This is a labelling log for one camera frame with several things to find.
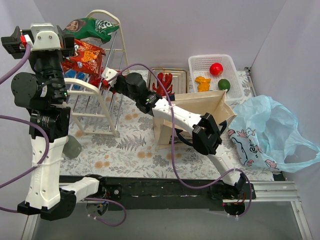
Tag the light blue plastic grocery bag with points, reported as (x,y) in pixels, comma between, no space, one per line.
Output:
(265,133)

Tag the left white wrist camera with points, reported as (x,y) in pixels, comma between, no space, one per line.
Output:
(43,37)

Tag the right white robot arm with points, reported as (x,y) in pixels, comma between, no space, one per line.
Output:
(206,133)

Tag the blue white carton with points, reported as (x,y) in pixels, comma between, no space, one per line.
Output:
(75,75)

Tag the orange Doritos chip bag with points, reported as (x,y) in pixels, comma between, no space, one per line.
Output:
(88,59)

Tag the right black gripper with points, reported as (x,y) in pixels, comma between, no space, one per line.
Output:
(116,85)

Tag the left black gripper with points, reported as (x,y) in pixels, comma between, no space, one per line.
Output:
(10,43)

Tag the beige canvas tote bag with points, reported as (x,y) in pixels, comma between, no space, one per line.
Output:
(186,109)

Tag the red candy bag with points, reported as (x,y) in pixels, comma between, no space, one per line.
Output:
(99,82)

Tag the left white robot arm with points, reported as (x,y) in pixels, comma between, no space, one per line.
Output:
(38,85)

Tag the cream shoe rack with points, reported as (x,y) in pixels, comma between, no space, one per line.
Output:
(97,111)

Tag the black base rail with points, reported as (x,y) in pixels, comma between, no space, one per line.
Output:
(165,193)

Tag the red tomato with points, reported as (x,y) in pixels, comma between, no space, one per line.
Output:
(216,69)

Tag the floral table mat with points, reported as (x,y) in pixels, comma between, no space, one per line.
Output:
(134,153)

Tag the green lime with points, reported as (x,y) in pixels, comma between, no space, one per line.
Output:
(224,84)

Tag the orange toy fried chicken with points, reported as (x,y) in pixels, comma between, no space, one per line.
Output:
(203,83)

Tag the green soap dispenser bottle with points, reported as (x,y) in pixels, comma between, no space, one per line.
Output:
(72,147)

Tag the white plastic basket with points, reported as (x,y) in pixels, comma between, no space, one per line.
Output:
(199,66)

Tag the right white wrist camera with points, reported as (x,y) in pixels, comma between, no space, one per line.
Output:
(109,77)

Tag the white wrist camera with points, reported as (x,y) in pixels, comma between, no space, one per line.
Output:
(43,37)
(109,77)

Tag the green snack bag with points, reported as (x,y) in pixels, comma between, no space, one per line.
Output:
(84,28)

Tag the metal baking tray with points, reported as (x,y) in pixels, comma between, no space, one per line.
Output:
(180,79)

